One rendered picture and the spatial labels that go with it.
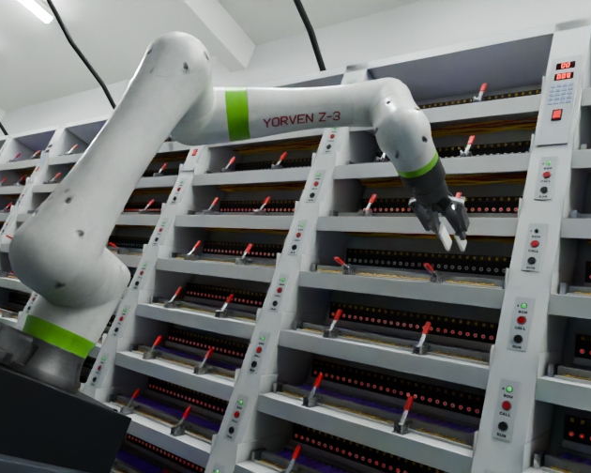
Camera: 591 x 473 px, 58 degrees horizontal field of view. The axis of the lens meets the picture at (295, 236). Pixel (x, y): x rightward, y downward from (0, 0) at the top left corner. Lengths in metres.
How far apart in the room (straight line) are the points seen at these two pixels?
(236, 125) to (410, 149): 0.36
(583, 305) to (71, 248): 1.00
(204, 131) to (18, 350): 0.54
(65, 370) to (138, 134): 0.42
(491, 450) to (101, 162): 0.93
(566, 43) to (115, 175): 1.25
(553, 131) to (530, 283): 0.41
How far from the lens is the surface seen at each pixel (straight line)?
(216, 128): 1.14
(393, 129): 1.07
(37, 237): 0.88
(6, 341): 1.01
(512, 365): 1.26
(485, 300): 1.33
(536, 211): 1.39
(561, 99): 1.57
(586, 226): 1.36
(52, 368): 1.00
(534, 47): 1.79
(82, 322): 1.01
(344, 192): 1.79
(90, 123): 3.29
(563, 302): 1.29
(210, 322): 1.77
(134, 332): 2.09
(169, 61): 1.00
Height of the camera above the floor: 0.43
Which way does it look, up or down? 20 degrees up
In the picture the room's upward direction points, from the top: 19 degrees clockwise
